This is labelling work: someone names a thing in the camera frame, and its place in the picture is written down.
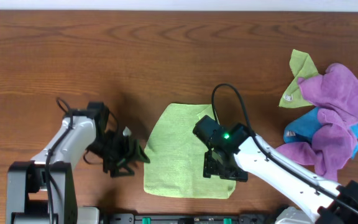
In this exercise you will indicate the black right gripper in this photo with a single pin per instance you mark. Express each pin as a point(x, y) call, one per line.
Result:
point(221, 171)

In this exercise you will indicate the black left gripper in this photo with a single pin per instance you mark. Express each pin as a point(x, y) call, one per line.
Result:
point(128, 154)

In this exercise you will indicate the light green cloth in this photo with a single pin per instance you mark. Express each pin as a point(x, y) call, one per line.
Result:
point(177, 157)

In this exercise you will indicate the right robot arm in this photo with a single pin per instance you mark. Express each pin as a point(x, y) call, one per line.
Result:
point(322, 200)

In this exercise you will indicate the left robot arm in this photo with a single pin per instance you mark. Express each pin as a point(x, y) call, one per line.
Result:
point(42, 190)

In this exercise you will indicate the blue cloth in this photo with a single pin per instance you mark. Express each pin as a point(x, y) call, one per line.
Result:
point(303, 129)

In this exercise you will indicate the olive green cloth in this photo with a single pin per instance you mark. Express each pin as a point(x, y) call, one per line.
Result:
point(302, 67)

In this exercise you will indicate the purple cloth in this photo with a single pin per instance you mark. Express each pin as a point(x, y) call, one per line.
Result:
point(336, 95)

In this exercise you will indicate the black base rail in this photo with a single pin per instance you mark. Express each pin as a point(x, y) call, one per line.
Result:
point(284, 215)

